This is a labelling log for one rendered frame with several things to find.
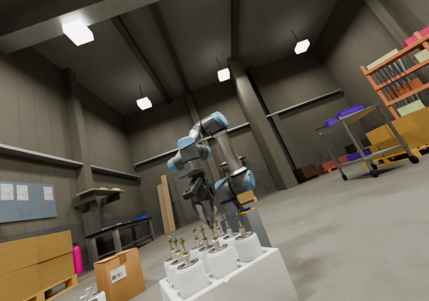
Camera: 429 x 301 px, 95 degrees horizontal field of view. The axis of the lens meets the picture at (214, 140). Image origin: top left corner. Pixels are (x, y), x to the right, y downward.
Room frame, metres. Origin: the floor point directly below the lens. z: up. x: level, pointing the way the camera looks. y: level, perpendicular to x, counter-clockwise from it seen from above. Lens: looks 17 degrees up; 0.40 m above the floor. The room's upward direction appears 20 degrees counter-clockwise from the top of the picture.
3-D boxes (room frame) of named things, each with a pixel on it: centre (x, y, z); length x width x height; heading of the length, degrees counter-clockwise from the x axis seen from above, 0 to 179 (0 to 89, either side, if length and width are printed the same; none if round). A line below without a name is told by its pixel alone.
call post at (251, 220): (1.10, -0.03, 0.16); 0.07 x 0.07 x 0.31; 29
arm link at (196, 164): (0.81, 0.12, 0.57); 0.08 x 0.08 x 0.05
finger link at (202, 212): (0.82, 0.14, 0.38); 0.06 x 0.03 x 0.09; 160
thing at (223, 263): (0.80, 0.13, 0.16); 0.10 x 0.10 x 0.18
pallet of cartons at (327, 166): (8.41, -4.28, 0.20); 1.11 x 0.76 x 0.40; 91
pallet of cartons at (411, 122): (3.84, -3.13, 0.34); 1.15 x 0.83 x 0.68; 0
